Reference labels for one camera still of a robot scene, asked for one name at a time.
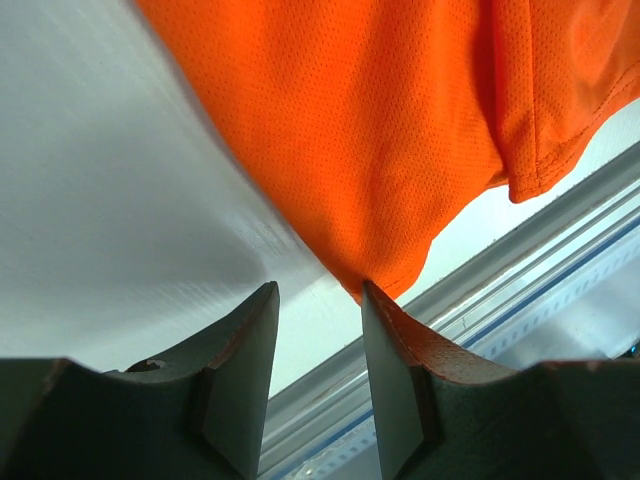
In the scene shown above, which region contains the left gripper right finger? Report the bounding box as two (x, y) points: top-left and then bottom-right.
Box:
(361, 282), (639, 479)

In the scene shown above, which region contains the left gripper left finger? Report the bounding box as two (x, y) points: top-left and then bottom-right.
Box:
(1, 282), (279, 479)

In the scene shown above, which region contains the orange t shirt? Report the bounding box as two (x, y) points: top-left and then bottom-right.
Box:
(139, 1), (639, 298)

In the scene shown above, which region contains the aluminium mounting rail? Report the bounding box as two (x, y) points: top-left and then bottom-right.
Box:
(258, 147), (639, 479)

